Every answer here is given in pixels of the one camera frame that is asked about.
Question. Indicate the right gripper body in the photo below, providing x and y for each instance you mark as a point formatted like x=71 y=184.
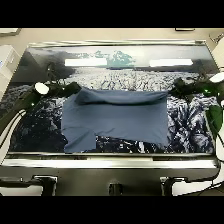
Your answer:
x=182 y=88

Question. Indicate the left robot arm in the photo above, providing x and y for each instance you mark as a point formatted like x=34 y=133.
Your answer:
x=23 y=100

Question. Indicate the green garment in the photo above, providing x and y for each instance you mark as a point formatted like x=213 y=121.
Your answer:
x=215 y=118

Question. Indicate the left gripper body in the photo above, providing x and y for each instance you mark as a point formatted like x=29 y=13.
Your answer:
x=70 y=89

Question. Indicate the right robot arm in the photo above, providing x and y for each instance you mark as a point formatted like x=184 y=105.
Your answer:
x=213 y=87

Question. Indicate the silver frame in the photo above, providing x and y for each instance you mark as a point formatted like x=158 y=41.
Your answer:
x=100 y=163

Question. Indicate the blue garment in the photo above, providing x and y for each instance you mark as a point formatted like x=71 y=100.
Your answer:
x=120 y=116

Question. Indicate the white box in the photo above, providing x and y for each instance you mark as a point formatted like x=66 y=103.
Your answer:
x=6 y=66

